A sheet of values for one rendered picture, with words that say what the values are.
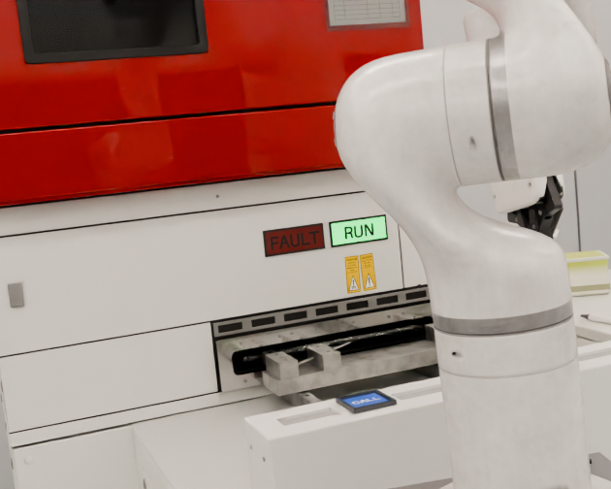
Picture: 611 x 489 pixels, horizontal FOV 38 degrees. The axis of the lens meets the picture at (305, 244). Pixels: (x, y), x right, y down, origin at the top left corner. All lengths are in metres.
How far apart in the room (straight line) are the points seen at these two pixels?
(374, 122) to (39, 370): 0.97
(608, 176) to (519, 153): 3.19
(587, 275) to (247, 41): 0.71
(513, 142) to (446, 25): 2.80
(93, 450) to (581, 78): 1.14
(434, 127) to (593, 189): 3.16
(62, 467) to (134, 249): 0.39
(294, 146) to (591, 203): 2.42
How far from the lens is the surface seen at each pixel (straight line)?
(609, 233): 3.93
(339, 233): 1.67
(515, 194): 1.16
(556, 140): 0.73
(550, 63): 0.72
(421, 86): 0.73
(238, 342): 1.62
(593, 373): 1.20
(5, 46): 1.50
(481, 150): 0.73
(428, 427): 1.08
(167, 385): 1.61
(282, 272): 1.64
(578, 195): 3.82
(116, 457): 1.63
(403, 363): 1.63
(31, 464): 1.61
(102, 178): 1.50
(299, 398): 1.55
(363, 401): 1.09
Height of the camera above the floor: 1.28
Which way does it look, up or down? 7 degrees down
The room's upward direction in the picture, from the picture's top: 6 degrees counter-clockwise
